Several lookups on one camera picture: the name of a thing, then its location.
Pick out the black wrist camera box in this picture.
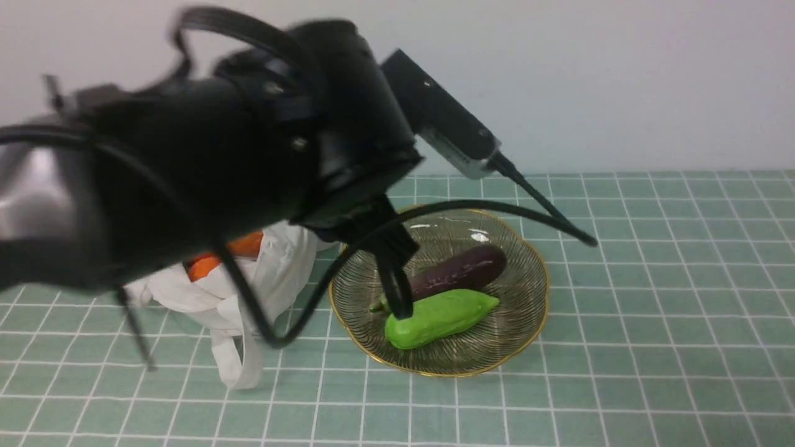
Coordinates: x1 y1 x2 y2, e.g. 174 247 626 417
381 49 501 180

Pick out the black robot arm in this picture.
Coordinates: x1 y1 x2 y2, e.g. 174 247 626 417
2 7 423 292

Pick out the orange carrot lower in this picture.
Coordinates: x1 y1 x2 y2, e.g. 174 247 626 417
187 255 221 282

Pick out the orange yellow vegetable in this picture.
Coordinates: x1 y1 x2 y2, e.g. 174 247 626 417
227 229 264 260

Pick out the purple eggplant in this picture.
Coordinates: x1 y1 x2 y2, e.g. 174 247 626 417
409 244 507 302

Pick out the glass plate with gold rim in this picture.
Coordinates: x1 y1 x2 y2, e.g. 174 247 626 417
327 209 551 378

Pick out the white cloth tote bag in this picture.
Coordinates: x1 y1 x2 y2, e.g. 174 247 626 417
125 222 334 390

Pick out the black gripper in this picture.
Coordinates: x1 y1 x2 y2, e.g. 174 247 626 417
215 19 422 320

